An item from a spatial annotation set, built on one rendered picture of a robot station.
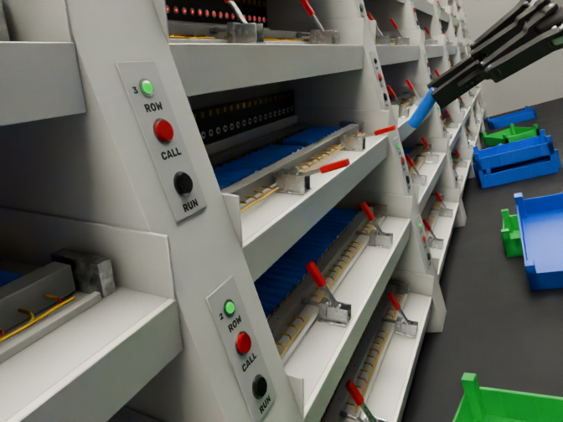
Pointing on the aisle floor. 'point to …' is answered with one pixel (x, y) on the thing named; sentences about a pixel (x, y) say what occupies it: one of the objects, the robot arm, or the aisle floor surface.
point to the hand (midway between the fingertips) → (455, 82)
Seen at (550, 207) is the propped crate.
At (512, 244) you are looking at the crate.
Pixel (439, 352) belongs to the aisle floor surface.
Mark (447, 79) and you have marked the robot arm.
